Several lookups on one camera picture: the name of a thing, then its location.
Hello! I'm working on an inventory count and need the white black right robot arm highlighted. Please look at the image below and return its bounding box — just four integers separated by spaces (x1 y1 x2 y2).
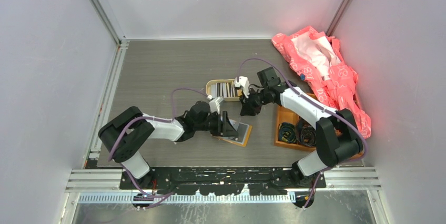
234 67 366 188

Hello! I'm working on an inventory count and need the stack of cards in tray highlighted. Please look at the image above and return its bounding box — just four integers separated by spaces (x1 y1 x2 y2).
210 82 240 98

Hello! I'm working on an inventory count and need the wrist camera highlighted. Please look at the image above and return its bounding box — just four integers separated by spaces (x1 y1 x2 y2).
234 76 250 98
207 95 225 114

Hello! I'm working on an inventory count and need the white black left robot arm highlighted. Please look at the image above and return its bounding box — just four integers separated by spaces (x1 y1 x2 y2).
98 101 239 189

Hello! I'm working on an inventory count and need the dark rolled tie front right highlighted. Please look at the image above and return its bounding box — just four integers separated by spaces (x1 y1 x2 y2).
296 118 316 148

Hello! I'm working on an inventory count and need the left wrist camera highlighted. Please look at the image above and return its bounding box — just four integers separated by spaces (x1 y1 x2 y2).
207 95 225 114

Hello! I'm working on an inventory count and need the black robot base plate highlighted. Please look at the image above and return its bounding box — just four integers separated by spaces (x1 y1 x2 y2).
136 167 326 196

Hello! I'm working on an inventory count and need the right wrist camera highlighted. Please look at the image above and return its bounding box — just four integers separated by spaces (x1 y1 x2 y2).
234 76 250 98

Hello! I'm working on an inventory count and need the dark rolled tie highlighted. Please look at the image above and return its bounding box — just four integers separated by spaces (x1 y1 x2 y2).
277 122 298 144
296 118 316 148

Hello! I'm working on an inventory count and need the wooden compartment organizer box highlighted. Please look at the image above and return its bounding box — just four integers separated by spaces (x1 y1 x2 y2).
273 91 364 160

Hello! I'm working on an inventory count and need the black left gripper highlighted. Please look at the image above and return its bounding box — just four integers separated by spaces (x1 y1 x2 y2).
194 110 238 136

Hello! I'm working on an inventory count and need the beige oval card tray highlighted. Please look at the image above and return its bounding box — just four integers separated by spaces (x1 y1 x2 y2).
205 79 242 102

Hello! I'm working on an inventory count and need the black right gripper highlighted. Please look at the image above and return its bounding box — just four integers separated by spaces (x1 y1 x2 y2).
240 87 270 116

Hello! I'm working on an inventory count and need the pink white garment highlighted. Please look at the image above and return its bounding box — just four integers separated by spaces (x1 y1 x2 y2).
271 26 372 138

